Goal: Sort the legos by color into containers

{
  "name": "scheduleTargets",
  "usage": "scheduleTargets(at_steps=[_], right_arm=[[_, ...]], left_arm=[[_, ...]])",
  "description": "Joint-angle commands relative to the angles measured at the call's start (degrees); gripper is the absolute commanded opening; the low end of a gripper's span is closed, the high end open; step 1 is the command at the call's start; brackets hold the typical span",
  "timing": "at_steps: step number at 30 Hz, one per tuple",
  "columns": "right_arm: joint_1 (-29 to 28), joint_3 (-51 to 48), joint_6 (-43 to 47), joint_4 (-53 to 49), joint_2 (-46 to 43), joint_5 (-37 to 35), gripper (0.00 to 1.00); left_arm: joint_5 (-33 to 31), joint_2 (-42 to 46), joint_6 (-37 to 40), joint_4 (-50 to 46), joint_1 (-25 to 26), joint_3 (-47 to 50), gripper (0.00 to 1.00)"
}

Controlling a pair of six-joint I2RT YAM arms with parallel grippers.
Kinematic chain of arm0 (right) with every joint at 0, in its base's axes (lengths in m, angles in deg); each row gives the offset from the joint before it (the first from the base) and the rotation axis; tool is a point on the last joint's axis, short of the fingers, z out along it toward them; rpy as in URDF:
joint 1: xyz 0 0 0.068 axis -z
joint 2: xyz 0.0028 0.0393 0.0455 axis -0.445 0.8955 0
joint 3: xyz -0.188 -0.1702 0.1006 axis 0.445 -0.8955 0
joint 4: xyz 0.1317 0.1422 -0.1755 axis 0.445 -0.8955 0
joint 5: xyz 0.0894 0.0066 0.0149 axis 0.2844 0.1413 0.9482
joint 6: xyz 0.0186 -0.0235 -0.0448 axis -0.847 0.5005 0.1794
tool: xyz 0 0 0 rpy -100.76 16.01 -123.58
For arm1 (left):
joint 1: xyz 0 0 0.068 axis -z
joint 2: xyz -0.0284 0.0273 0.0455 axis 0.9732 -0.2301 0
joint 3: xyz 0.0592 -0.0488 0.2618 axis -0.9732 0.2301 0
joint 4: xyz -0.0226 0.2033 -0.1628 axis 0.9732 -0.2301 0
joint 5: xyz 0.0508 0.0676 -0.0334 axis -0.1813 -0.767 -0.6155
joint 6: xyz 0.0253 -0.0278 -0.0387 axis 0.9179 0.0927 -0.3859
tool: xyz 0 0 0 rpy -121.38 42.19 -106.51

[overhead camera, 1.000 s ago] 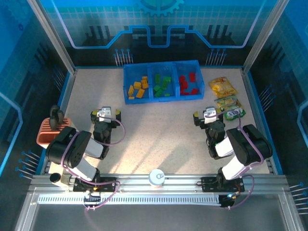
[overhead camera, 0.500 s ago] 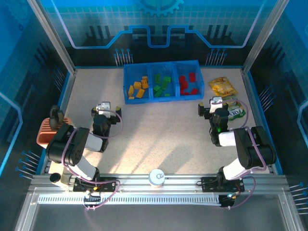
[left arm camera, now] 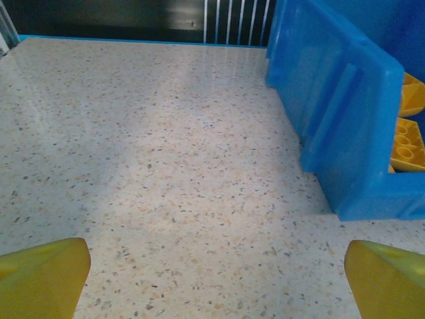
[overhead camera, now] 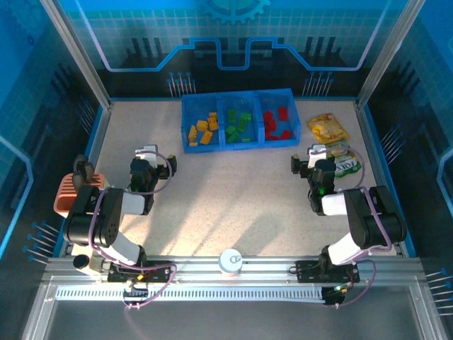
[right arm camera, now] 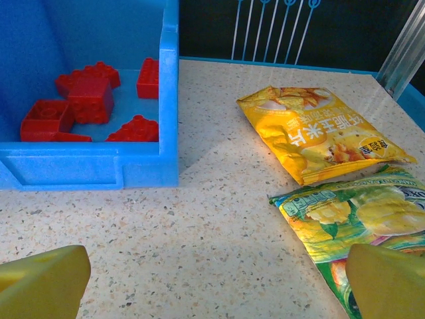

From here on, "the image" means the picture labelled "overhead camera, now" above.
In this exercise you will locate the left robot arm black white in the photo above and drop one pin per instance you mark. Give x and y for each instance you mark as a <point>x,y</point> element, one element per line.
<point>88,226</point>

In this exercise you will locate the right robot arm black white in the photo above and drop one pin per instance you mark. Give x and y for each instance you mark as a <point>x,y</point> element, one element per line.
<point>375,223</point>

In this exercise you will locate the green snack bag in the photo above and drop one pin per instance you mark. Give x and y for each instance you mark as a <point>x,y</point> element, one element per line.
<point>348,166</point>

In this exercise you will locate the yellow snack bag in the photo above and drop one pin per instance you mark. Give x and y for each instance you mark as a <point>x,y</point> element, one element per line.
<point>327,127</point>

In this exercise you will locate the blue three-compartment bin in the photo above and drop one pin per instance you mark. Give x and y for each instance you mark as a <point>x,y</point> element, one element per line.
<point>221,147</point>

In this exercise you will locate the orange ribbed basket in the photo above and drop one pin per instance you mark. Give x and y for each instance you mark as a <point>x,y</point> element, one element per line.
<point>65,198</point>

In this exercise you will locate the black round knob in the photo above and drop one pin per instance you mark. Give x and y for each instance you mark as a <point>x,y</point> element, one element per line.
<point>80,262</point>

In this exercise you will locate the white round cap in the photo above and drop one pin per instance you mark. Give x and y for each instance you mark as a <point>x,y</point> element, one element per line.
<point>230,261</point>

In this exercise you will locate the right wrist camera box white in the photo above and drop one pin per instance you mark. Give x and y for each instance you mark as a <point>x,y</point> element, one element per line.
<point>316,154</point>

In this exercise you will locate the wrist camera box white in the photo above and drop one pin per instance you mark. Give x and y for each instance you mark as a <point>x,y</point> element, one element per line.
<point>148,152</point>
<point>316,154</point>

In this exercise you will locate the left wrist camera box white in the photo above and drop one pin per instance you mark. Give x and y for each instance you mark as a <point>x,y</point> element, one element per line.
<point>148,152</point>

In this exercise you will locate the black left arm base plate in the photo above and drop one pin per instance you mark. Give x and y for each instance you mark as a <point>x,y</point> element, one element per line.
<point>155,272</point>

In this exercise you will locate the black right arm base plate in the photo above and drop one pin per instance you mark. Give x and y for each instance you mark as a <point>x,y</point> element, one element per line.
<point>308,272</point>

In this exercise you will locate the aluminium frame rail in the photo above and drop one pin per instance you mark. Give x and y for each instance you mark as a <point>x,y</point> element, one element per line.
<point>269,267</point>

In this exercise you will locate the aluminium frame post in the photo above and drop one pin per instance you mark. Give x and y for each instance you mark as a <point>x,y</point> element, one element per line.
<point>385,53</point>
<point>78,53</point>

